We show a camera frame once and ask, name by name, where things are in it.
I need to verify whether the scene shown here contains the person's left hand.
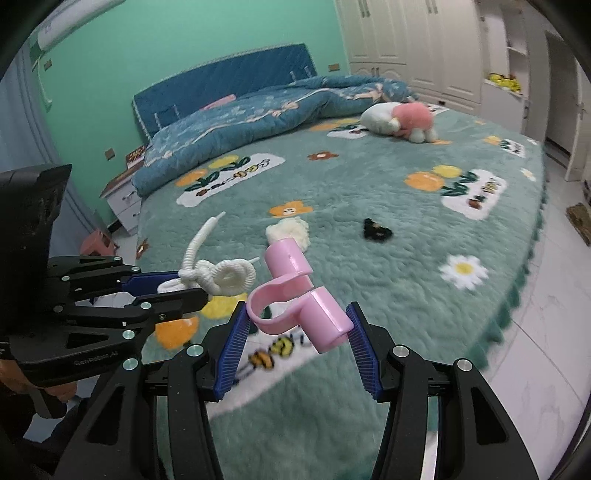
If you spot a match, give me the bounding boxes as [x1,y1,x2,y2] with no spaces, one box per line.
[0,360,78,403]

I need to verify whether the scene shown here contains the white door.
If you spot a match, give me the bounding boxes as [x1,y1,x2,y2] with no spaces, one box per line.
[545,30,591,183]

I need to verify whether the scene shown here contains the white fluffy ball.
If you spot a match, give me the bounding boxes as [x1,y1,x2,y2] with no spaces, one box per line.
[265,217,310,252]

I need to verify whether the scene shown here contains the black hair clip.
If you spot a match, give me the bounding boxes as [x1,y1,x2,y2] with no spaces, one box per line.
[361,218,394,243]

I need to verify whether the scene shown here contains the red plastic stool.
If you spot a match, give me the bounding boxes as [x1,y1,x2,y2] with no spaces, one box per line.
[79,229,116,257]

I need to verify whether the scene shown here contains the white nightstand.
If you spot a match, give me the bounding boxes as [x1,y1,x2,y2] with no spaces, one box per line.
[100,168,144,236]

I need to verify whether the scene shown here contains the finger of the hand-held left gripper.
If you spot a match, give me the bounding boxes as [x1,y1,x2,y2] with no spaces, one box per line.
[46,255,183,304]
[9,287,209,354]

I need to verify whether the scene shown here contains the blue padded headboard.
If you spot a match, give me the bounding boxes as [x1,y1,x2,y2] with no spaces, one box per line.
[133,44,317,139]

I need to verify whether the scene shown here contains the brown doormat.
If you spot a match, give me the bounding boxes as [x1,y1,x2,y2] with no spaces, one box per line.
[566,203,591,247]

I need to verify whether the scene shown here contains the yellow toys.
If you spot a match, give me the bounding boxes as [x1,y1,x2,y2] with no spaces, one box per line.
[488,71,525,93]

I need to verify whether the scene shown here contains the white knotted rope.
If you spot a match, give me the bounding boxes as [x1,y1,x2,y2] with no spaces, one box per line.
[157,211,257,296]

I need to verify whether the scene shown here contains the pink plastic hook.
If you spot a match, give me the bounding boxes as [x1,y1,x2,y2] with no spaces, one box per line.
[246,239,354,354]

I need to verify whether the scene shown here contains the blue floral quilt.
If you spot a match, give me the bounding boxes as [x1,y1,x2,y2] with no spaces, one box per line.
[134,76,414,197]

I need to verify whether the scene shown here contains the white shelf unit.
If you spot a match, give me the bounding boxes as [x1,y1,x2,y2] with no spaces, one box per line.
[480,0,532,134]

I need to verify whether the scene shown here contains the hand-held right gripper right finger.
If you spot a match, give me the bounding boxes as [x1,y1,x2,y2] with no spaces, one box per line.
[346,301,541,480]

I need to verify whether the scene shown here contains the pink white plush toy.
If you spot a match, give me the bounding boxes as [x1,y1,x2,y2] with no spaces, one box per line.
[360,102,439,144]

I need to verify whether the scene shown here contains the cream wardrobe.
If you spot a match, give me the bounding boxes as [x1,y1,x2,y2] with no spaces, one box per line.
[335,0,490,112]

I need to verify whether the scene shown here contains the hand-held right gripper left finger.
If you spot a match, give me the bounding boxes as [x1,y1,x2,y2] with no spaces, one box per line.
[53,302,252,480]

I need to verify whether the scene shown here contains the white air conditioner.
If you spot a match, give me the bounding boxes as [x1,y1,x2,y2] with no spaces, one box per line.
[28,0,112,51]

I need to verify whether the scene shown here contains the green flower printed blanket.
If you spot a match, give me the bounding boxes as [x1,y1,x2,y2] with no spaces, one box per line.
[134,104,550,480]

